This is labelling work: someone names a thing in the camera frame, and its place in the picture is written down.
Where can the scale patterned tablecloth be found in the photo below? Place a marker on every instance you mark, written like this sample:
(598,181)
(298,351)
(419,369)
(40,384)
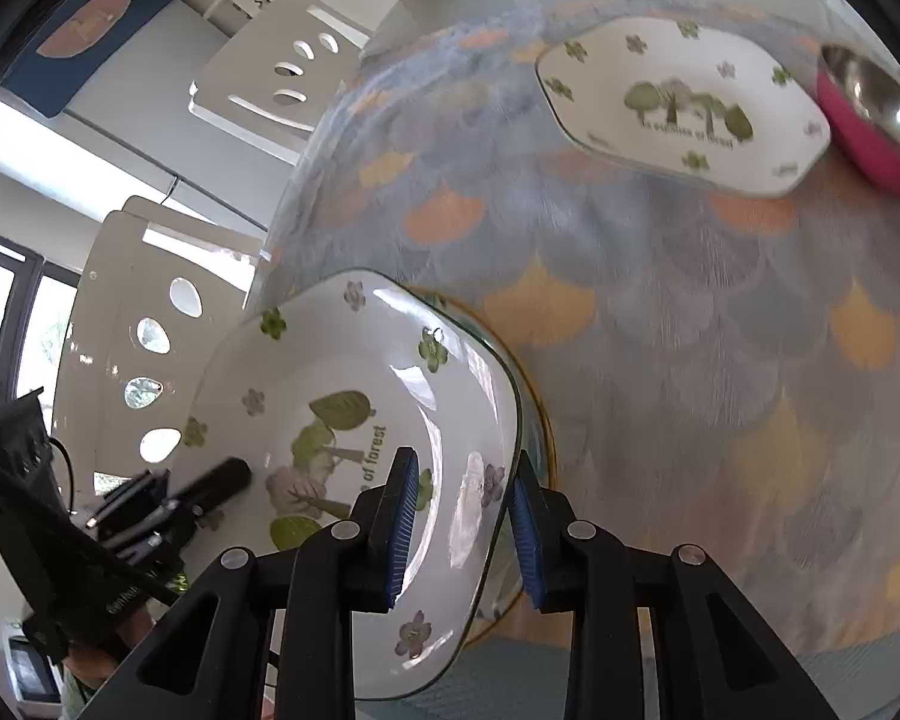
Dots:
(682,330)

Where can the dark framed window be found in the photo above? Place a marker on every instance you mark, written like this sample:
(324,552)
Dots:
(15,300)

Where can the yellow rimmed plate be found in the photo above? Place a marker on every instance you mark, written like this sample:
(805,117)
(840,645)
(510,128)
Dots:
(536,427)

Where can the grey refrigerator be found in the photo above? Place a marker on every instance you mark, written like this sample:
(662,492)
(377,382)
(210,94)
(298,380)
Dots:
(157,112)

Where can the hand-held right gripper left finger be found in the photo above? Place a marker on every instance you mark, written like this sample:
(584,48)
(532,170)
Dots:
(402,525)

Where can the white floral square plate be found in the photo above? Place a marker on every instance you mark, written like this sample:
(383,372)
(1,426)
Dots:
(360,390)
(675,101)

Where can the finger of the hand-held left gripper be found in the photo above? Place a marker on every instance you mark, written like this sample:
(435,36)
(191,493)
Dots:
(139,514)
(217,480)

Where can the white chair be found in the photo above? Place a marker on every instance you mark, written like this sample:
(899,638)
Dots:
(266,64)
(105,360)

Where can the blue cloth with pink circle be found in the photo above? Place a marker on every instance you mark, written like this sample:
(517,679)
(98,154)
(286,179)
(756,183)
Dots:
(60,60)

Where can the pink steel bowl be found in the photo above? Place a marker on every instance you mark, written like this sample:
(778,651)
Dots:
(874,127)

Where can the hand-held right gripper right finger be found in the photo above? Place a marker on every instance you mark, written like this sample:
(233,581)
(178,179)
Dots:
(529,544)

